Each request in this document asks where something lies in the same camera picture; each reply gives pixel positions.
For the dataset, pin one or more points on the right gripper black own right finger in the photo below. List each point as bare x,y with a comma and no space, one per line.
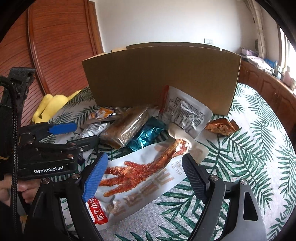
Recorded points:
243,221

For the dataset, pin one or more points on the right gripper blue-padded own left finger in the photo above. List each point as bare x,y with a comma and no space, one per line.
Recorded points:
46,221

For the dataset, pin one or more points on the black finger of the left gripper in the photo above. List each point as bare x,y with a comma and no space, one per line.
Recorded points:
76,146

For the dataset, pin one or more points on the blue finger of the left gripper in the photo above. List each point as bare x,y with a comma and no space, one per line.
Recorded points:
42,130

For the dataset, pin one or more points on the clear bag brown grain snack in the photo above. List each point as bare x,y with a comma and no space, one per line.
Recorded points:
121,132

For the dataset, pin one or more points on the chicken feet snack packet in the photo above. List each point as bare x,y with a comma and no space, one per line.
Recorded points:
133,181

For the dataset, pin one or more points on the silver snack bag red top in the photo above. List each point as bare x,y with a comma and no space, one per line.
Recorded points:
184,111

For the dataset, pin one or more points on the person's left hand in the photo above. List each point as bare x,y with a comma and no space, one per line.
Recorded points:
28,188

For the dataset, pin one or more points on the small silver snack packet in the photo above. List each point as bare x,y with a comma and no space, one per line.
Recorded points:
94,129

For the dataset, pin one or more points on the yellow plush toy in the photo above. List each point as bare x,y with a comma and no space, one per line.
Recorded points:
49,106

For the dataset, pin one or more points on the orange white snack packet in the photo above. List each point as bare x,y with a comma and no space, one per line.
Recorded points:
104,114

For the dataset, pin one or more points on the teal foil snack wrapper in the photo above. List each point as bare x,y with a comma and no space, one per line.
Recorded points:
147,134

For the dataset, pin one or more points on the brown crumpled snack wrapper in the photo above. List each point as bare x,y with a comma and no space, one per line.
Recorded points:
222,126

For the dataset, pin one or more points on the brown cardboard box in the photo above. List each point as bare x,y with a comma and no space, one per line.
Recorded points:
139,76

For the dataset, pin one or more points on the wooden louvered wardrobe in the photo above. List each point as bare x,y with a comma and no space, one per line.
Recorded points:
53,37

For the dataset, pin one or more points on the wooden sideboard cabinet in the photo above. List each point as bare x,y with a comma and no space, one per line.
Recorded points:
279,97

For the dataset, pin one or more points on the stack of papers on cabinet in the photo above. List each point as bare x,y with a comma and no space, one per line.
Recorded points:
259,63

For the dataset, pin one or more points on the beige curtain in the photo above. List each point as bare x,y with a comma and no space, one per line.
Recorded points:
258,18

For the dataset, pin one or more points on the white wall switch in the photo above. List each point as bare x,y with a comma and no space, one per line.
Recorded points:
208,41

